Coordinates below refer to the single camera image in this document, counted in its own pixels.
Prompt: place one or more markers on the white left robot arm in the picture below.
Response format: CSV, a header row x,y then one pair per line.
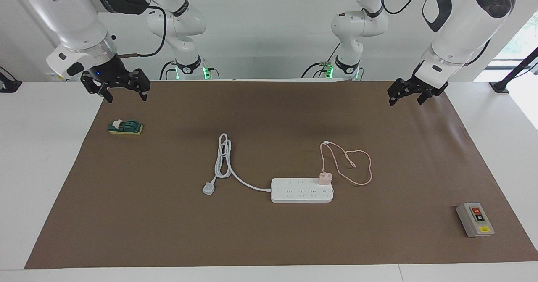
x,y
454,17

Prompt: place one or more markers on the green knife switch yellow base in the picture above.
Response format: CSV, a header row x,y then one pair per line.
x,y
126,127

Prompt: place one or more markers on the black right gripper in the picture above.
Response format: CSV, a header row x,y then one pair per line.
x,y
113,76

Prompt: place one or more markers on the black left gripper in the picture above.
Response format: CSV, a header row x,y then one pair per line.
x,y
420,85

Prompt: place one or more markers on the pink charger adapter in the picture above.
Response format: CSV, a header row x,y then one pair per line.
x,y
325,178

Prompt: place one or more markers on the white wall outlet box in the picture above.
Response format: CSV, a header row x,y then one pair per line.
x,y
54,77

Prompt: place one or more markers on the black slanted stand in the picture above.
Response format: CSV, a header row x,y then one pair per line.
x,y
515,69

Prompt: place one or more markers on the black table clamp mount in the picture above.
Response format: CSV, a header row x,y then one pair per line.
x,y
8,84

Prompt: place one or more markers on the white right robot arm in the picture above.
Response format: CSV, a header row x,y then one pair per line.
x,y
71,17

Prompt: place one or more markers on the grey push button switch box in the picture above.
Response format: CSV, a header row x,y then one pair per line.
x,y
473,221

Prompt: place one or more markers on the brown table mat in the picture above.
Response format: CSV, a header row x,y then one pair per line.
x,y
252,231

